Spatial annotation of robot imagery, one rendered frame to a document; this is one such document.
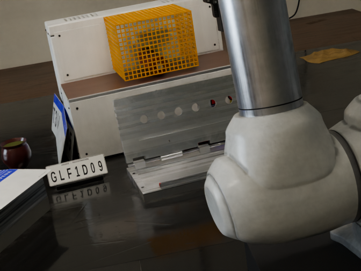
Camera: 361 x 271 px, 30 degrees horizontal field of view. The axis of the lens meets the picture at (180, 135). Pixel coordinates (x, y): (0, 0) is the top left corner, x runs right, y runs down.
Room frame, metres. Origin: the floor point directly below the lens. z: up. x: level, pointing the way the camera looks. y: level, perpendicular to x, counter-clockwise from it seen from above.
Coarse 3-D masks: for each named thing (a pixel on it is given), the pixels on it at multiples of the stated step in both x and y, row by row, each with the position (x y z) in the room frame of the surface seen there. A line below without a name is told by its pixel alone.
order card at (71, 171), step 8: (80, 160) 1.72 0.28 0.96; (88, 160) 1.73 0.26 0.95; (96, 160) 1.73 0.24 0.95; (104, 160) 1.73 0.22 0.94; (48, 168) 1.70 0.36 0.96; (56, 168) 1.71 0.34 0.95; (64, 168) 1.71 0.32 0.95; (72, 168) 1.71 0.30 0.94; (80, 168) 1.71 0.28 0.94; (88, 168) 1.72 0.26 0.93; (96, 168) 1.72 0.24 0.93; (104, 168) 1.72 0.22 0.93; (48, 176) 1.69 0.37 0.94; (56, 176) 1.70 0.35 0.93; (64, 176) 1.70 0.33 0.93; (72, 176) 1.70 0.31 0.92; (80, 176) 1.70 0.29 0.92; (88, 176) 1.71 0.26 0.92; (56, 184) 1.69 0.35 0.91
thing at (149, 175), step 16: (144, 160) 1.71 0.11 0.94; (160, 160) 1.73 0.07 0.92; (176, 160) 1.70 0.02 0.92; (192, 160) 1.69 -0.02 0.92; (208, 160) 1.67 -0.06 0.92; (144, 176) 1.63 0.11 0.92; (160, 176) 1.61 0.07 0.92; (176, 176) 1.60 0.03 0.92; (144, 192) 1.52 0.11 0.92; (160, 192) 1.52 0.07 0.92; (176, 192) 1.53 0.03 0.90
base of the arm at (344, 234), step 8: (352, 224) 1.04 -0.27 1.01; (336, 232) 1.06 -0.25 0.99; (344, 232) 1.05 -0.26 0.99; (352, 232) 1.04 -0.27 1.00; (360, 232) 1.00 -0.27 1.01; (336, 240) 1.06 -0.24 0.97; (344, 240) 1.04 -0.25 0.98; (352, 240) 1.02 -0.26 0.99; (360, 240) 1.00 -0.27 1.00; (352, 248) 1.01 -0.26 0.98; (360, 248) 0.99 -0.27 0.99; (360, 256) 0.99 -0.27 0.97
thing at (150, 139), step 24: (144, 96) 1.74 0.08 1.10; (168, 96) 1.77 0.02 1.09; (192, 96) 1.78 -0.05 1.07; (216, 96) 1.79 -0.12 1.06; (120, 120) 1.72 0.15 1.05; (168, 120) 1.75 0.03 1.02; (192, 120) 1.76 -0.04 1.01; (216, 120) 1.77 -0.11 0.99; (144, 144) 1.71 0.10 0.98; (168, 144) 1.72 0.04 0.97; (192, 144) 1.73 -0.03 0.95
